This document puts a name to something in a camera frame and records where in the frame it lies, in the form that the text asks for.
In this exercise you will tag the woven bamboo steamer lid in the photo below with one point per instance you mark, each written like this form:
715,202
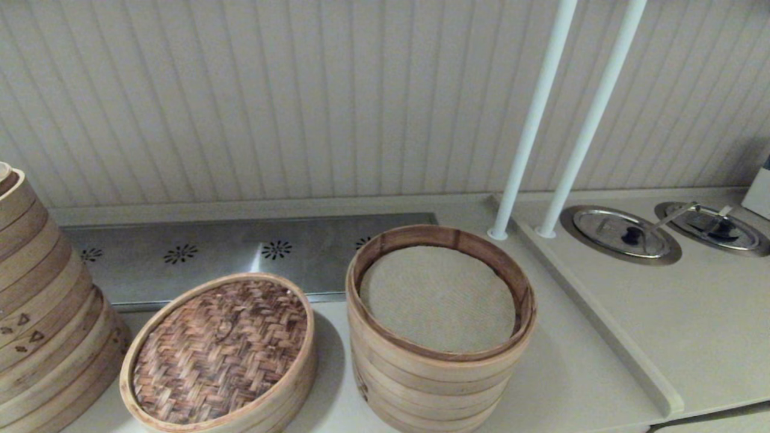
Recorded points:
222,349

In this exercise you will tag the grey steamer liner cloth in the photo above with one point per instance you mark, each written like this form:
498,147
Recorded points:
439,300

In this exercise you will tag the bamboo steamer basket stack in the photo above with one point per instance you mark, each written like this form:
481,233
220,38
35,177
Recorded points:
421,391

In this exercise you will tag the steel pot lid black knob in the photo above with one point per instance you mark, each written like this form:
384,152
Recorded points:
601,225
740,237

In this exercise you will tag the tall bamboo steamer stack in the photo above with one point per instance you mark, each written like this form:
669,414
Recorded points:
48,313

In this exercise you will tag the perforated stainless steel panel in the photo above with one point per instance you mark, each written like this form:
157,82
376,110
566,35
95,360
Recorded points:
210,264

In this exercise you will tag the white metal pole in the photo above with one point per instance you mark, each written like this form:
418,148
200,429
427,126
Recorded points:
537,108
595,108

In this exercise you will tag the white container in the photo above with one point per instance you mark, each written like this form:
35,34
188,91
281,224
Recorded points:
759,195

